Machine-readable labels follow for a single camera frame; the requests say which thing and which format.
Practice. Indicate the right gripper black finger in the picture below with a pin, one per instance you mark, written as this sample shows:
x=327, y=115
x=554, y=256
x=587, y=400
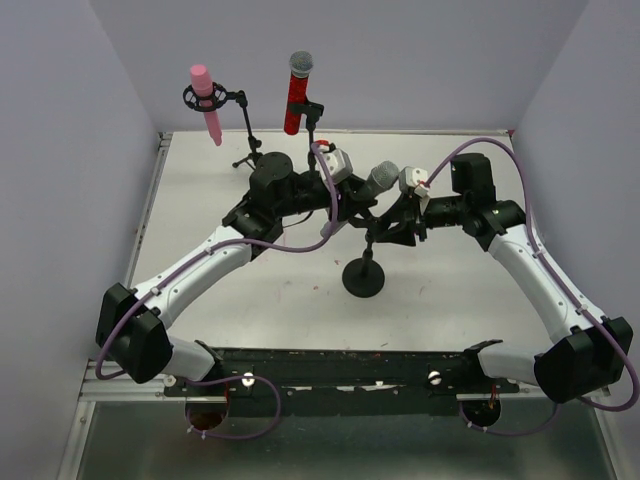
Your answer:
x=398, y=214
x=403, y=237

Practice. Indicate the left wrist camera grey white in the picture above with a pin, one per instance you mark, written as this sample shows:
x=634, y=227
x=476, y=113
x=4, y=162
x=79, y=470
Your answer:
x=337, y=162

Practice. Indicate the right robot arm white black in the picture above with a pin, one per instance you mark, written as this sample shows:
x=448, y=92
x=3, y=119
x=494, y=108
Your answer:
x=589, y=350

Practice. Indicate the pink microphone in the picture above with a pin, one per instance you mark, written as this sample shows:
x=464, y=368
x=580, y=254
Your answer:
x=203, y=87

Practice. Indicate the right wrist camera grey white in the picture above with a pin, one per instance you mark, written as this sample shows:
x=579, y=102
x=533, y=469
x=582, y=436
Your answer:
x=413, y=182

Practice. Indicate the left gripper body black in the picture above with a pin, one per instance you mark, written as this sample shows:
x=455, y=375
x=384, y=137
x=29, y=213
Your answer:
x=350, y=195

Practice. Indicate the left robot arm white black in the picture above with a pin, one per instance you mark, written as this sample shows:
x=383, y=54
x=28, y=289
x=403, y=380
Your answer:
x=134, y=323

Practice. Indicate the aluminium rail frame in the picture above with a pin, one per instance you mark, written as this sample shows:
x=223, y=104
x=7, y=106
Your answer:
x=445, y=294

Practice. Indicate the black tripod shock mount stand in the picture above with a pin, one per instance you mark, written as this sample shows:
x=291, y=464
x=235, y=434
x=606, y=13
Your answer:
x=222, y=97

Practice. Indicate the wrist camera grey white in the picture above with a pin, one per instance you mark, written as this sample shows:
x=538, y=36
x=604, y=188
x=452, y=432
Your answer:
x=337, y=162
x=413, y=182

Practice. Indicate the black mounting base plate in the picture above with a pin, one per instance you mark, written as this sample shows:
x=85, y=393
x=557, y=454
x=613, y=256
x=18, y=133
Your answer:
x=262, y=383

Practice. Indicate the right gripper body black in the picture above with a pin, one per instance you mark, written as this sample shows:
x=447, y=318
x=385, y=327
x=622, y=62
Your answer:
x=413, y=218

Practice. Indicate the red glitter microphone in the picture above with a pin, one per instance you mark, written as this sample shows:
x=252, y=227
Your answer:
x=301, y=64

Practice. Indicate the black round base stand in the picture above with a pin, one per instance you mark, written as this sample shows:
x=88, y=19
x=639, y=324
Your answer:
x=313, y=112
x=364, y=277

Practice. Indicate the silver microphone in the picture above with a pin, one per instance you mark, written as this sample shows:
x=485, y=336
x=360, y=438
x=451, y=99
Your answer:
x=381, y=178

